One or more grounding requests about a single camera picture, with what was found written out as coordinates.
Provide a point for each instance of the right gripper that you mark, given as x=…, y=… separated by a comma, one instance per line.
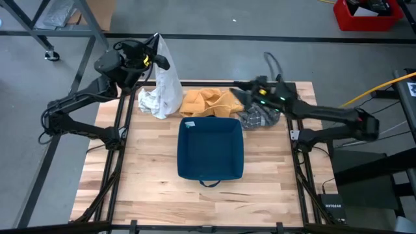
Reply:
x=269, y=94

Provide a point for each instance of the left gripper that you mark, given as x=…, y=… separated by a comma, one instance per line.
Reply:
x=136, y=53

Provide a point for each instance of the grey checked towel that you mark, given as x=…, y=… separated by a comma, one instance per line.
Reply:
x=260, y=118

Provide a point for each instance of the white checked towel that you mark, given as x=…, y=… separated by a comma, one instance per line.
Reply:
x=165, y=87

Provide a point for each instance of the yellow terry towel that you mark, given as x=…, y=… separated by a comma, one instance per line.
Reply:
x=208, y=104

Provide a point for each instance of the navy fabric basket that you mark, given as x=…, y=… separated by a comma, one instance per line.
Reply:
x=211, y=149

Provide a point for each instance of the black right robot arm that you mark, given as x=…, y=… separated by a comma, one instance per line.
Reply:
x=325, y=113

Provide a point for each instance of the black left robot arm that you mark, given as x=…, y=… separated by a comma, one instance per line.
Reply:
x=81, y=97

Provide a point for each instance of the brown cardboard box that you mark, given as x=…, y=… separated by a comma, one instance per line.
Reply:
x=104, y=13

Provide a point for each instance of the silver foil bag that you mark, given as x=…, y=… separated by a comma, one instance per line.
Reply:
x=60, y=13

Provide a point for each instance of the black caster wheel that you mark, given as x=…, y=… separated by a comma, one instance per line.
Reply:
x=52, y=56

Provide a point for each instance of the red plastic bin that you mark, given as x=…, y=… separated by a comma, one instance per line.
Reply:
x=344, y=22

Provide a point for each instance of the white paper sheet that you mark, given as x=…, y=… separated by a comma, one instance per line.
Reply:
x=364, y=12

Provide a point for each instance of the black electronic device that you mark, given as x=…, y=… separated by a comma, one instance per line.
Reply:
x=377, y=6

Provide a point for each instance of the black side table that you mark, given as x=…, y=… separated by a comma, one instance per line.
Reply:
x=410, y=110

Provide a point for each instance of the white printed label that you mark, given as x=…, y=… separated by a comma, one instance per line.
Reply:
x=412, y=89

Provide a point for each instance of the black metal table frame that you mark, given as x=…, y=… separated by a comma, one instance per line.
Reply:
x=208, y=84

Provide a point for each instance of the grey metal cart frame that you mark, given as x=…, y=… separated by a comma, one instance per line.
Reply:
x=90, y=20

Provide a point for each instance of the black Netgear network switch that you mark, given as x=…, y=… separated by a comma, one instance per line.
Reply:
x=333, y=208

